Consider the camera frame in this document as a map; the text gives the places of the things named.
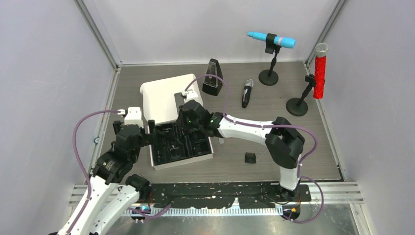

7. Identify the white box with black tray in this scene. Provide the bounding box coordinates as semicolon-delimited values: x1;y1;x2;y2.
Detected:
140;74;213;170

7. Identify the black clipper comb guard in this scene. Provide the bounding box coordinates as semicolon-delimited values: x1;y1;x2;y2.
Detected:
245;152;256;164

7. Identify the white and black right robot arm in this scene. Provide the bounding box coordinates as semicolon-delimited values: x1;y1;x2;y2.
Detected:
176;100;305;201

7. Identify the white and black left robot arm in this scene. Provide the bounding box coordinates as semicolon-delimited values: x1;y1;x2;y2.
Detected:
57;119;152;235

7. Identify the black and silver hair clipper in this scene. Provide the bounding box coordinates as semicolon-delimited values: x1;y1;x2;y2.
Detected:
242;79;254;108

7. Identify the black metronome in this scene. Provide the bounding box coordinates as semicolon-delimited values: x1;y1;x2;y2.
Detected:
202;58;223;96

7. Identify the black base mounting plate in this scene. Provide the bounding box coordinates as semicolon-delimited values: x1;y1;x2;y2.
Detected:
138;182;311;209

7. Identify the black stand of blue microphone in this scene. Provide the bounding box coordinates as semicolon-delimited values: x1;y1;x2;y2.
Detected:
258;33;282;87

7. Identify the black stand of red microphone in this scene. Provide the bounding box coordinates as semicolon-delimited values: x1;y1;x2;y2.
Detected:
286;74;316;117

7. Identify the blue microphone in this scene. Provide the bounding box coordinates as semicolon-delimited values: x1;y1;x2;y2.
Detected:
247;32;296;48

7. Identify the red glitter microphone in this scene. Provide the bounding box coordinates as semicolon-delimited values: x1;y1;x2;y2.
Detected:
313;43;328;99

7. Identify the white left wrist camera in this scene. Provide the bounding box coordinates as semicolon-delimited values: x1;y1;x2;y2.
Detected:
117;107;144;128

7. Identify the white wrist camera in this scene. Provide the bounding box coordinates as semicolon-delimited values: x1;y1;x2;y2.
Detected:
181;89;200;103
117;107;144;128

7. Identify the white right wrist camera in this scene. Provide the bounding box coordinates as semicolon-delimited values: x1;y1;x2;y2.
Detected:
181;89;200;103

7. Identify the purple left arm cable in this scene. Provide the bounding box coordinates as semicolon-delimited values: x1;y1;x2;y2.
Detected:
65;110;174;235

